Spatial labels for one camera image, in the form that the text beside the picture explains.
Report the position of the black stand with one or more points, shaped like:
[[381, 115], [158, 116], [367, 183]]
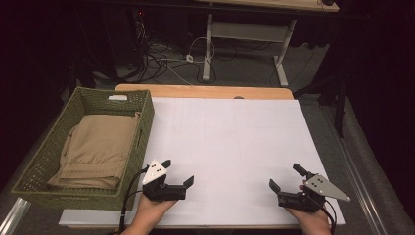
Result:
[[339, 107]]

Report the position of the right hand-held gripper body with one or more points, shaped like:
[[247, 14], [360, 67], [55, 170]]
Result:
[[313, 192]]

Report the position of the white table cover sheet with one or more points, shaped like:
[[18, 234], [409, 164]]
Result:
[[228, 147]]

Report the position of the green woven basket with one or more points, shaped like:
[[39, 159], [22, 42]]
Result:
[[42, 163]]

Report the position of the person's left hand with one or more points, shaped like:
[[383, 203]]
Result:
[[151, 210]]

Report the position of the white-legged desk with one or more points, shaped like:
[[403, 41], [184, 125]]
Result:
[[248, 31]]

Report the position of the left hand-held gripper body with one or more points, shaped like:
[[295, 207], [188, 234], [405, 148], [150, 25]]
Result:
[[161, 189]]

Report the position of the person's right hand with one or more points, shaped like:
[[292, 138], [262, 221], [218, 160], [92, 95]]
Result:
[[310, 220]]

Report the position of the white power adapter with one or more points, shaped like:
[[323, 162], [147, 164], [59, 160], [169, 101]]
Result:
[[189, 58]]

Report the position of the khaki pants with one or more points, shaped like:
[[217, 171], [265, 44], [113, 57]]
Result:
[[98, 147]]

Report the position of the metal rail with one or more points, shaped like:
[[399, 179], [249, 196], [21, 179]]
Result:
[[13, 217], [362, 182]]

